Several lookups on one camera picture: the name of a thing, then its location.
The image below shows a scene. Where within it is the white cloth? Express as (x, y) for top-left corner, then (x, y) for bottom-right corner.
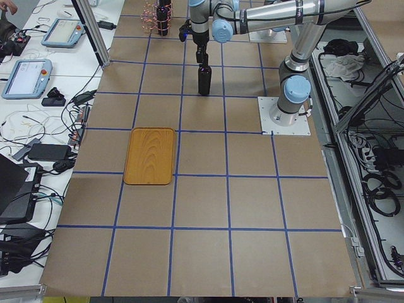
(324, 54), (365, 81)

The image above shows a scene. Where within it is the black power adapter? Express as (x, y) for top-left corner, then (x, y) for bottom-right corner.
(97, 20), (116, 30)

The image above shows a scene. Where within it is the copper wire bottle basket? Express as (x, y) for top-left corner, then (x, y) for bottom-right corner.
(141, 1), (172, 33)

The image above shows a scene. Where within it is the teach pendant far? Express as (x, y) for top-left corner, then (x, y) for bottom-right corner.
(41, 18), (84, 48)

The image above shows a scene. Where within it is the aluminium frame post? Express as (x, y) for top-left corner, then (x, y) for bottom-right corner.
(71, 0), (110, 69)

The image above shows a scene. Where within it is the teach pendant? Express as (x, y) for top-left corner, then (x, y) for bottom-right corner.
(41, 18), (84, 48)
(1, 59), (53, 100)

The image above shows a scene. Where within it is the wooden tray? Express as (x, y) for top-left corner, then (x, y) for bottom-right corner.
(123, 128), (175, 185)

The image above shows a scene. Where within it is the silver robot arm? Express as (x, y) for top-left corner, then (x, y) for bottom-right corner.
(179, 0), (367, 127)

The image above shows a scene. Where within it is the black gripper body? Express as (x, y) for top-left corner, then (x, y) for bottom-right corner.
(179, 18), (209, 52)

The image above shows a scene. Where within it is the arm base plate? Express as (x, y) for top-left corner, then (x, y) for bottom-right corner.
(258, 97), (311, 136)
(249, 29), (287, 44)

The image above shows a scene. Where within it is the black laptop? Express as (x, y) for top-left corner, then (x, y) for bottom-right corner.
(1, 155), (42, 225)

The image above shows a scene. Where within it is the teach pendant near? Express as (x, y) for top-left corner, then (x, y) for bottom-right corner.
(1, 59), (53, 100)

